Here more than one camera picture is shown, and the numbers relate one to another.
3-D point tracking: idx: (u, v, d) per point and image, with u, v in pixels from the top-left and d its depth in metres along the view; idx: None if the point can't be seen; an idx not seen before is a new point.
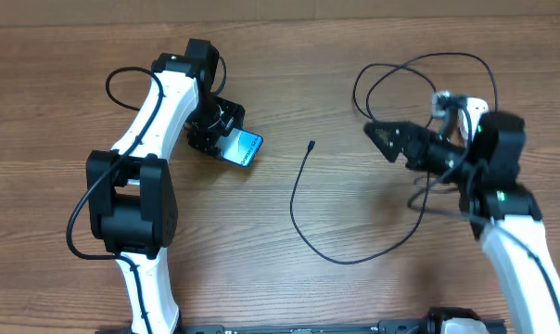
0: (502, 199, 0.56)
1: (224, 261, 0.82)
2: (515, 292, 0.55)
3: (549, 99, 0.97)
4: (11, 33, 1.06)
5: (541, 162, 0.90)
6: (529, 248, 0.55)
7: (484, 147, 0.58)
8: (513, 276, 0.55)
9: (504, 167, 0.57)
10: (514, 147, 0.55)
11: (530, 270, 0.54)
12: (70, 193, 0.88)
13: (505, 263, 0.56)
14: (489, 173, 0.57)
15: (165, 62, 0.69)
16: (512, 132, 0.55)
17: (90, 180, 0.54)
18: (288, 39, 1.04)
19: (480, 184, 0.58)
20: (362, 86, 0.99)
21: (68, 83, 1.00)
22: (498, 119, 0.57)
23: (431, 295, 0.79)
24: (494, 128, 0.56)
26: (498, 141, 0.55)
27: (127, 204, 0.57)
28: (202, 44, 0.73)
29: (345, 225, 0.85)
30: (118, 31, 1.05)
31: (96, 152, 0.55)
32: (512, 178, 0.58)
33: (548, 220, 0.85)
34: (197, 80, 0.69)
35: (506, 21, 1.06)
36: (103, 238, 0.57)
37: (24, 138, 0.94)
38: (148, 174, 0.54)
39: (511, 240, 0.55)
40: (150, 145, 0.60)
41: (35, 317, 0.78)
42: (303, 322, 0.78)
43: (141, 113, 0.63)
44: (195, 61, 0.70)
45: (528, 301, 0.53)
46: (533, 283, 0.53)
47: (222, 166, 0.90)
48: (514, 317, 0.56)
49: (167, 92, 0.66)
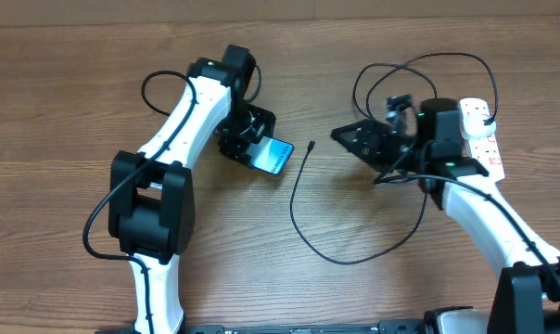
0: (451, 166, 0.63)
1: (225, 261, 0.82)
2: (484, 235, 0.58)
3: (549, 99, 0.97)
4: (11, 33, 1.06)
5: (541, 162, 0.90)
6: (482, 191, 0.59)
7: (427, 129, 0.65)
8: (477, 221, 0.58)
9: (449, 141, 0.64)
10: (451, 122, 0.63)
11: (489, 208, 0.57)
12: (70, 193, 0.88)
13: (468, 212, 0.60)
14: (437, 147, 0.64)
15: (202, 68, 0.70)
16: (447, 109, 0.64)
17: (114, 180, 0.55)
18: (288, 40, 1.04)
19: (431, 160, 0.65)
20: (362, 87, 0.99)
21: (68, 83, 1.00)
22: (432, 102, 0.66)
23: (431, 295, 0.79)
24: (431, 109, 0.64)
26: (437, 117, 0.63)
27: (146, 207, 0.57)
28: (240, 53, 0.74)
29: (344, 226, 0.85)
30: (119, 32, 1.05)
31: (124, 153, 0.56)
32: (459, 152, 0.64)
33: (549, 220, 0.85)
34: (230, 88, 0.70)
35: (506, 22, 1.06)
36: (119, 238, 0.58)
37: (24, 138, 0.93)
38: (172, 182, 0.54)
39: (465, 189, 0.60)
40: (177, 151, 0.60)
41: (35, 317, 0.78)
42: (303, 322, 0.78)
43: (172, 118, 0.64)
44: (231, 69, 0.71)
45: (495, 233, 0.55)
46: (494, 218, 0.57)
47: (229, 167, 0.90)
48: (491, 260, 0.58)
49: (200, 98, 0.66)
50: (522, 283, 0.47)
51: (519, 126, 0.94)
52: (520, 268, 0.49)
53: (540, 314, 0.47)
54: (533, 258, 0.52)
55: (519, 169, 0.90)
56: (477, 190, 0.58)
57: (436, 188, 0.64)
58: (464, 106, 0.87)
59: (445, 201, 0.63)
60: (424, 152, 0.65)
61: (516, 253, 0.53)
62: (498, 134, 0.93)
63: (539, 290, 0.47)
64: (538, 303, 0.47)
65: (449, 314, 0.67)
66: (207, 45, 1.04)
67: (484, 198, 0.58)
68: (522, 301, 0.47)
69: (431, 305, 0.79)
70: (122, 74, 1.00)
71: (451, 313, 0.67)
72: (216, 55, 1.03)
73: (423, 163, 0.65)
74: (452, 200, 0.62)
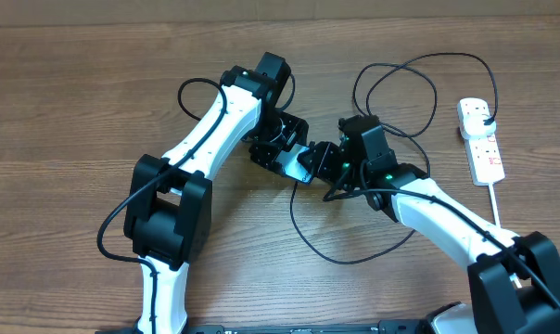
0: (390, 179, 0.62)
1: (225, 261, 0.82)
2: (442, 237, 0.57)
3: (549, 99, 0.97)
4: (11, 33, 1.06)
5: (541, 162, 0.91)
6: (427, 194, 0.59)
7: (359, 150, 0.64)
8: (431, 225, 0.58)
9: (381, 156, 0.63)
10: (377, 138, 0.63)
11: (437, 210, 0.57)
12: (70, 193, 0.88)
13: (421, 219, 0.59)
14: (372, 165, 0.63)
15: (236, 76, 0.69)
16: (369, 128, 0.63)
17: (137, 182, 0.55)
18: (288, 40, 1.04)
19: (371, 177, 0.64)
20: (362, 87, 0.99)
21: (69, 83, 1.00)
22: (356, 124, 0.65)
23: (431, 294, 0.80)
24: (356, 131, 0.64)
26: (362, 138, 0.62)
27: (165, 211, 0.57)
28: (275, 62, 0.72)
29: (343, 226, 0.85)
30: (119, 32, 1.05)
31: (149, 157, 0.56)
32: (394, 162, 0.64)
33: (549, 220, 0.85)
34: (262, 100, 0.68)
35: (506, 22, 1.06)
36: (133, 238, 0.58)
37: (24, 138, 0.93)
38: (192, 191, 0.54)
39: (412, 197, 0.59)
40: (200, 160, 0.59)
41: (35, 317, 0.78)
42: (303, 322, 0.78)
43: (200, 126, 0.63)
44: (265, 81, 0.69)
45: (451, 233, 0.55)
46: (446, 218, 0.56)
47: (231, 166, 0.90)
48: (456, 259, 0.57)
49: (230, 109, 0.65)
50: (490, 276, 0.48)
51: (519, 126, 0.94)
52: (483, 261, 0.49)
53: (514, 299, 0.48)
54: (490, 247, 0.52)
55: (518, 169, 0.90)
56: (423, 196, 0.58)
57: (385, 202, 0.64)
58: (464, 107, 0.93)
59: (398, 214, 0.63)
60: (362, 173, 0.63)
61: (475, 247, 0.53)
62: (498, 134, 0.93)
63: (505, 276, 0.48)
64: (508, 289, 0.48)
65: (441, 317, 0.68)
66: (207, 45, 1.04)
67: (430, 201, 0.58)
68: (495, 291, 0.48)
69: (431, 305, 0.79)
70: (122, 74, 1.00)
71: (442, 315, 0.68)
72: (216, 55, 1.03)
73: (364, 183, 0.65)
74: (402, 211, 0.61)
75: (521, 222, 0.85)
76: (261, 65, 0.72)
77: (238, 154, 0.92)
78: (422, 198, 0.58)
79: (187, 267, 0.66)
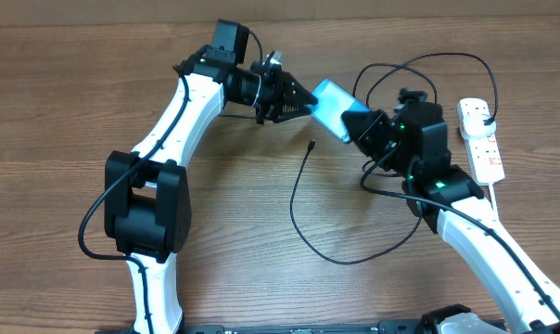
0: (441, 186, 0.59)
1: (224, 261, 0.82)
2: (490, 276, 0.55)
3: (548, 99, 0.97)
4: (12, 34, 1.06)
5: (541, 162, 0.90)
6: (484, 224, 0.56)
7: (414, 145, 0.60)
8: (481, 262, 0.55)
9: (438, 157, 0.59)
10: (440, 139, 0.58)
11: (492, 251, 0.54)
12: (70, 193, 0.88)
13: (470, 249, 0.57)
14: (425, 166, 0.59)
15: (195, 64, 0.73)
16: (432, 124, 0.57)
17: (108, 181, 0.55)
18: (288, 39, 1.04)
19: (420, 178, 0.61)
20: (362, 86, 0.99)
21: (69, 83, 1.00)
22: (418, 116, 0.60)
23: (431, 294, 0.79)
24: (416, 124, 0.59)
26: (424, 136, 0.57)
27: (142, 206, 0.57)
28: (229, 32, 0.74)
29: (344, 226, 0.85)
30: (119, 32, 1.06)
31: (117, 154, 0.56)
32: (446, 166, 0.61)
33: (549, 220, 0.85)
34: (222, 84, 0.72)
35: (506, 22, 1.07)
36: (115, 238, 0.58)
37: (25, 138, 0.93)
38: (167, 182, 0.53)
39: (464, 222, 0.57)
40: (171, 149, 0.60)
41: (35, 317, 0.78)
42: (304, 322, 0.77)
43: (165, 117, 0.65)
44: (225, 63, 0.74)
45: (504, 283, 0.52)
46: (503, 263, 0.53)
47: (230, 166, 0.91)
48: (502, 309, 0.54)
49: (193, 96, 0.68)
50: None
51: (519, 126, 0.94)
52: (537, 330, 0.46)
53: None
54: (547, 313, 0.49)
55: (518, 169, 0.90)
56: (478, 225, 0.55)
57: (427, 209, 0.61)
58: (464, 107, 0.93)
59: (440, 228, 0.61)
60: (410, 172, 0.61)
61: (529, 306, 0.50)
62: (498, 134, 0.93)
63: None
64: None
65: (451, 326, 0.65)
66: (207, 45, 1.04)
67: (486, 234, 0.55)
68: None
69: (431, 305, 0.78)
70: (122, 74, 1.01)
71: (452, 324, 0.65)
72: None
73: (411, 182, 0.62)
74: (449, 229, 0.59)
75: (521, 223, 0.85)
76: (217, 36, 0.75)
77: (235, 154, 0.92)
78: (478, 228, 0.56)
79: (175, 261, 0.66)
